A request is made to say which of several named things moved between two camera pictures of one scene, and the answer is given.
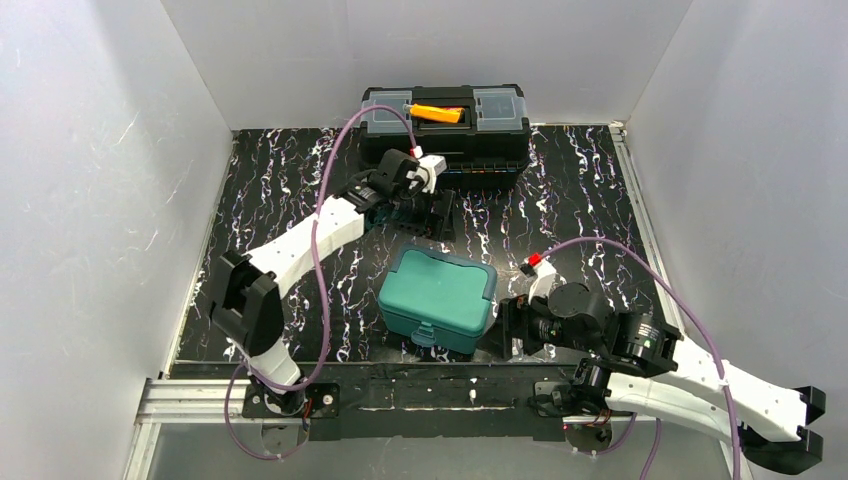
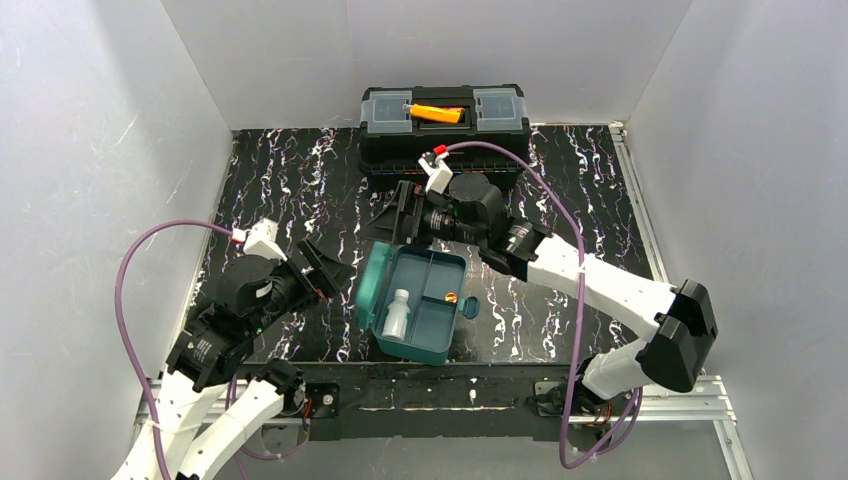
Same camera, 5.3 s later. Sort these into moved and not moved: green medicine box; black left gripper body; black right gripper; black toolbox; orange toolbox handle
Moved: black left gripper body; green medicine box; black right gripper
Not moved: orange toolbox handle; black toolbox
